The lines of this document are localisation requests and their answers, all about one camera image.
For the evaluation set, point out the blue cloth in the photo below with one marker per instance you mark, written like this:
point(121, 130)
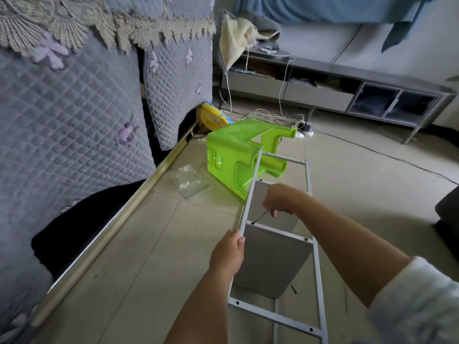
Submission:
point(337, 9)

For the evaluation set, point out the person's left hand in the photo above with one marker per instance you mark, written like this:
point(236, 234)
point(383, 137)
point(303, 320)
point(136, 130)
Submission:
point(228, 255)

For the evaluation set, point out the grey sofa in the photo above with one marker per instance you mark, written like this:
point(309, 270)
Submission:
point(448, 222)

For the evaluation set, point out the white power strip with plugs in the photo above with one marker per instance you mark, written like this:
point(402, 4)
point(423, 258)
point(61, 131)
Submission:
point(305, 128)

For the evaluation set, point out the person's right hand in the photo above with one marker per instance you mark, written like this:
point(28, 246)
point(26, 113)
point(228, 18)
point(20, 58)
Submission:
point(283, 199)

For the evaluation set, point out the green plastic stool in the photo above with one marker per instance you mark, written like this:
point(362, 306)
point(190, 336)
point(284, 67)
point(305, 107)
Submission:
point(229, 157)

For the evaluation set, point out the white wooden board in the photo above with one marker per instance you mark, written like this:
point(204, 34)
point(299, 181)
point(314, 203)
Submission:
point(272, 261)
point(283, 222)

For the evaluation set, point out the person's left forearm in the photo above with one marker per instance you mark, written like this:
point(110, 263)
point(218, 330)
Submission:
point(201, 311)

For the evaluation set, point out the clear plastic screw bag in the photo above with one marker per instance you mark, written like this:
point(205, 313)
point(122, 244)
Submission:
point(190, 181)

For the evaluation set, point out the small black screw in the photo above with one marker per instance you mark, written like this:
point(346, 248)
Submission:
point(293, 288)

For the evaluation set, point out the chrome metal base rail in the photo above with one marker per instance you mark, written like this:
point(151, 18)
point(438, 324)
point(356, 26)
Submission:
point(107, 233)

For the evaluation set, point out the person's right forearm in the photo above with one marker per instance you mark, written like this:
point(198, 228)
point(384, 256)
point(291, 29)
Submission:
point(351, 243)

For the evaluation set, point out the person's white shirt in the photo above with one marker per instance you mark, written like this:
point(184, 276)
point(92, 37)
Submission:
point(419, 304)

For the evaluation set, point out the grey marble TV cabinet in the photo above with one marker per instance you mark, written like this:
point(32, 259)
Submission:
point(337, 86)

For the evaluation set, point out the yellow plastic basket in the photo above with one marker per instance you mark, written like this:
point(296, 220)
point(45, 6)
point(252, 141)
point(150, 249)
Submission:
point(213, 116)

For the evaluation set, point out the white metal frame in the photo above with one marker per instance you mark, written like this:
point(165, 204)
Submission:
point(317, 283)

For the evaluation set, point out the pile of pale cloth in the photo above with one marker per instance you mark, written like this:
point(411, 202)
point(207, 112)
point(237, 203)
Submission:
point(240, 32)

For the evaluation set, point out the grey textured furniture cover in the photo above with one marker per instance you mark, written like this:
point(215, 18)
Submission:
point(72, 139)

